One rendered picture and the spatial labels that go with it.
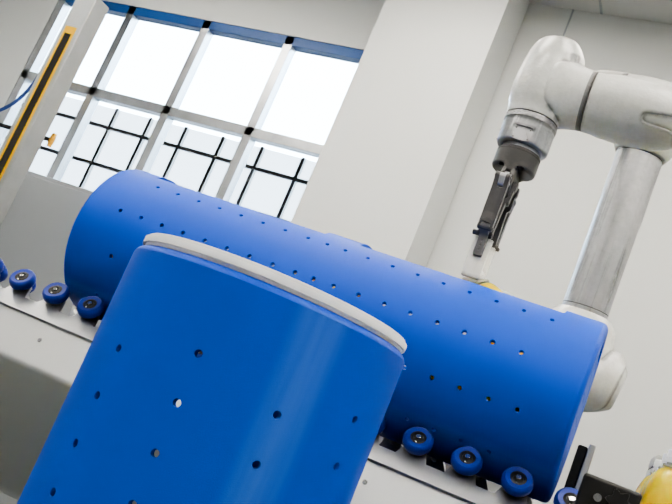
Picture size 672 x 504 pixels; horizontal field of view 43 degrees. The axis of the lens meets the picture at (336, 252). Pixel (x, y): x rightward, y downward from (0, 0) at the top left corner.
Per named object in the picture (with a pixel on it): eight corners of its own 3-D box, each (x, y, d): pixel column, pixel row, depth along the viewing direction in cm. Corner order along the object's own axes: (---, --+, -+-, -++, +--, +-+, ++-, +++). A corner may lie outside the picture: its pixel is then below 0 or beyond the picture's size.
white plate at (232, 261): (444, 366, 89) (440, 377, 89) (239, 295, 103) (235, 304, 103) (336, 285, 66) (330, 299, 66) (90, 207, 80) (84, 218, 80)
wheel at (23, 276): (23, 272, 153) (20, 263, 151) (42, 280, 151) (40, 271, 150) (4, 286, 149) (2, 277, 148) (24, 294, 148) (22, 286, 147)
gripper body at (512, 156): (500, 156, 149) (482, 204, 147) (496, 136, 141) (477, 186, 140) (542, 167, 146) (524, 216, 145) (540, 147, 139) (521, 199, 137)
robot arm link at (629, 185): (511, 392, 194) (607, 429, 187) (505, 388, 179) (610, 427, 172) (621, 87, 203) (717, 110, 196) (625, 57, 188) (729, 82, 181)
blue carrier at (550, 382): (119, 329, 169) (179, 201, 175) (550, 507, 139) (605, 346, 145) (36, 292, 143) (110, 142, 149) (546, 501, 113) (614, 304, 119)
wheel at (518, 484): (506, 467, 122) (508, 458, 121) (536, 480, 120) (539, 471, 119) (495, 491, 119) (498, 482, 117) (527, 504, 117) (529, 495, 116)
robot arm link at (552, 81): (499, 99, 142) (578, 120, 137) (531, 19, 144) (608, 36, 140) (503, 127, 152) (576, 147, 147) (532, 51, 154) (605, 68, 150)
